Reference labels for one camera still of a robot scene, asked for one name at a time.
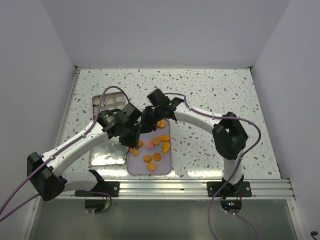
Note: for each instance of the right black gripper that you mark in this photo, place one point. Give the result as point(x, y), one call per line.
point(147, 126)

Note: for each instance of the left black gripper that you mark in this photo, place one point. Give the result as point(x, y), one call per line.
point(134, 142)

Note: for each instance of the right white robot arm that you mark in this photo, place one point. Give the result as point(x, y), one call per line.
point(229, 136)

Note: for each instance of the orange swirl cookie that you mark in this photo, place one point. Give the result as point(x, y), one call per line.
point(140, 143)

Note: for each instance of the orange leaf cookie left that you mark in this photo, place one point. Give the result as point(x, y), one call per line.
point(135, 152)

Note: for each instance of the orange leaf cookie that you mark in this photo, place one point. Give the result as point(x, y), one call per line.
point(135, 152)
point(151, 166)

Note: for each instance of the pink sandwich cookie centre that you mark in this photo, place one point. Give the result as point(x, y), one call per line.
point(149, 145)

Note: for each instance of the round orange cookie centre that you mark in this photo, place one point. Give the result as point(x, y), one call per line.
point(156, 141)

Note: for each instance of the orange shell cookie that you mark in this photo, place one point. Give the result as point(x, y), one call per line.
point(165, 138)

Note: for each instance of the orange rosette cookie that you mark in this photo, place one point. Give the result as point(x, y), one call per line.
point(147, 158)

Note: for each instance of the lavender plastic tray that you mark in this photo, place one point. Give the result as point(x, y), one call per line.
point(135, 165)

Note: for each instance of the orange fish cookie right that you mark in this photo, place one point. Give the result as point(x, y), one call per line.
point(166, 147)

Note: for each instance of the orange chip cookie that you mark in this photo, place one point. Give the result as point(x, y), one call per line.
point(157, 157)

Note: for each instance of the cookie tin with liners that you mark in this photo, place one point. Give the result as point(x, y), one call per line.
point(110, 101)

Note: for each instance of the orange leaf cookie bottom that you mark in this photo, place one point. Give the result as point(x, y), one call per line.
point(151, 166)

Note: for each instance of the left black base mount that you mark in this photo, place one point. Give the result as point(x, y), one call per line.
point(98, 187)

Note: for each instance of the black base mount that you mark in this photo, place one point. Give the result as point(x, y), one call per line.
point(98, 187)
point(239, 190)

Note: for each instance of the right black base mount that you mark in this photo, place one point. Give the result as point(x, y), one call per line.
point(239, 190)

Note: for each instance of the aluminium front rail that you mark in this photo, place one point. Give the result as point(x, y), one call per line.
point(152, 189)

